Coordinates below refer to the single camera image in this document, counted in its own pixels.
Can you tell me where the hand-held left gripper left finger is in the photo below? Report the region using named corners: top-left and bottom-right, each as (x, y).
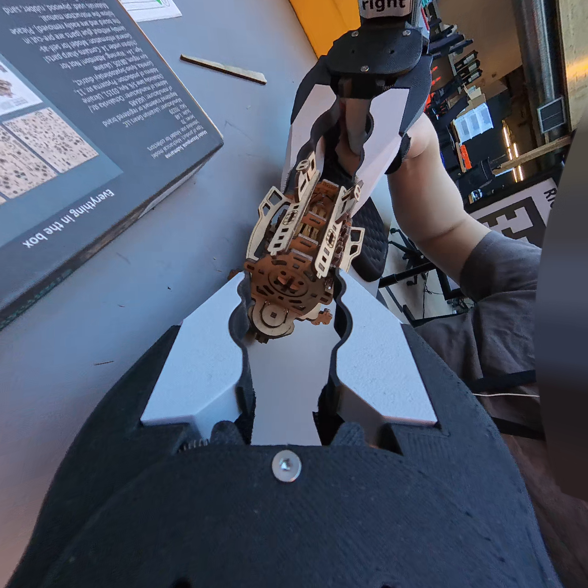
top-left (140, 271), bottom-right (257, 444)

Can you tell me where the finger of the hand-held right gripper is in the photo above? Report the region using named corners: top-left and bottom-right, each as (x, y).
top-left (282, 86), bottom-right (344, 190)
top-left (353, 86), bottom-right (413, 185)

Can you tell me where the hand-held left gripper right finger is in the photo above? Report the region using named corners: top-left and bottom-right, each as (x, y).
top-left (317, 269), bottom-right (438, 448)

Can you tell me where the wooden mechanical model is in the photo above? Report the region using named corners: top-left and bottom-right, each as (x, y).
top-left (230, 154), bottom-right (366, 343)

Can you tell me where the person's right forearm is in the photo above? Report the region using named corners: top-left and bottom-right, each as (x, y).
top-left (386, 112), bottom-right (494, 288)

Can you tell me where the dark model kit box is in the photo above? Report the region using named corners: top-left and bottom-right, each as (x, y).
top-left (0, 0), bottom-right (224, 331)

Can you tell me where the person's right hand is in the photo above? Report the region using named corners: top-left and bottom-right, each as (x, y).
top-left (385, 134), bottom-right (413, 175)

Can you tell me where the yellow plastic bin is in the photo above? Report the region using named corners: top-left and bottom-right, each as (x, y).
top-left (289, 0), bottom-right (361, 59)

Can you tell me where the background storage shelf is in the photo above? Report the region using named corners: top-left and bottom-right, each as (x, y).
top-left (427, 18), bottom-right (499, 180)

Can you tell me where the flat wooden strip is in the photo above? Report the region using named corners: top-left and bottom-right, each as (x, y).
top-left (180, 54), bottom-right (267, 85)

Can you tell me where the black chair base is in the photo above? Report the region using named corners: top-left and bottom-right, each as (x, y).
top-left (379, 225), bottom-right (462, 318)

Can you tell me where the person's grey shirt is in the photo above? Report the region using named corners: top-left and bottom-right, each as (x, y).
top-left (413, 230), bottom-right (588, 588)

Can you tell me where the black quilted wrist rest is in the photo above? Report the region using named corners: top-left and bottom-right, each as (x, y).
top-left (350, 195), bottom-right (391, 283)

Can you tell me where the framed marker sign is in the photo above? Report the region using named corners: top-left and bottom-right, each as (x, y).
top-left (466, 177), bottom-right (559, 249)

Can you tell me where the illustrated instruction sheet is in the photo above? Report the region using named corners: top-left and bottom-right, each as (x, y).
top-left (120, 0), bottom-right (183, 22)

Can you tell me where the metal ventilation duct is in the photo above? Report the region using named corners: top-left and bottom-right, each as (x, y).
top-left (512, 0), bottom-right (567, 134)

